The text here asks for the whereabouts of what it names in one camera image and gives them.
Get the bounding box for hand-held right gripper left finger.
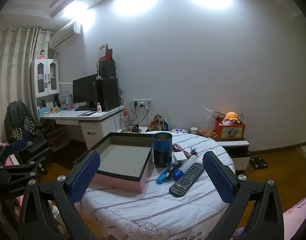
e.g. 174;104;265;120
18;151;101;240

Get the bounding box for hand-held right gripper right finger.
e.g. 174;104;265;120
202;151;284;240

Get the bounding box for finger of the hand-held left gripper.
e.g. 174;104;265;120
0;139;34;167
0;160;39;179

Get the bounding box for black remote control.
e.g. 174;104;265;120
169;163;205;197

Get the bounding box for white tube with blue cap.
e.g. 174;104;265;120
172;154;198;180

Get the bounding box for pink tray box dark rim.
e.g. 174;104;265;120
73;132;154;193

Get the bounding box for small white box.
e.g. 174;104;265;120
173;152;188;163

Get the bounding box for purple lanyard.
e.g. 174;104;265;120
172;144;191;160

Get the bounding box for blue beaded stick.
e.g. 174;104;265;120
156;162;182;184

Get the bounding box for blue and black metal cup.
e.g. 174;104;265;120
152;132;173;168

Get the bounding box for grey office chair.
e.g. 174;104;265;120
4;100;53;174

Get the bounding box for leopard print cloth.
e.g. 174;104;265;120
10;116;35;140

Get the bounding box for black and white bedside table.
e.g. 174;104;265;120
213;132;250;172

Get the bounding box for black bathroom scale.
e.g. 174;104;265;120
250;156;269;169

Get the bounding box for red basket with plush toy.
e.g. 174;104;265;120
215;119;246;140

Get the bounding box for white desk with drawers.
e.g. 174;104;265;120
39;105;126;150

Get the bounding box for clear plastic bag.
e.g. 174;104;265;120
196;107;217;137

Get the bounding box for orange plush toy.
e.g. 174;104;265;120
223;111;241;125

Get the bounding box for blue and white box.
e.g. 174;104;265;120
60;94;70;110

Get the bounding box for beige curtain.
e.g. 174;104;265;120
0;27;52;143

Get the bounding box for clear bottle with red cap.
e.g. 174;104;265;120
122;109;130;132

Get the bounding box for white glass-door cabinet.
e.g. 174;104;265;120
31;59;60;98

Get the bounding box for colourful snack bag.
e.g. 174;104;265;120
149;114;166;132

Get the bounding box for black computer tower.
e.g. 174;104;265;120
95;78;120;112

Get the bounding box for black computer monitor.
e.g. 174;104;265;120
72;74;98;106

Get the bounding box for pink blanket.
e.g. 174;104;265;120
280;192;306;240

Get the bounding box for black speaker box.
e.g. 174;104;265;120
98;60;116;78

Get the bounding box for white air conditioner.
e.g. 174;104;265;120
49;21;83;49

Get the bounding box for red gift bag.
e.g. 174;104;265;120
99;44;114;61

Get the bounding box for black power cables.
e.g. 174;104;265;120
129;102;149;128

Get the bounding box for white wall socket strip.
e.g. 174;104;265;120
132;99;153;107

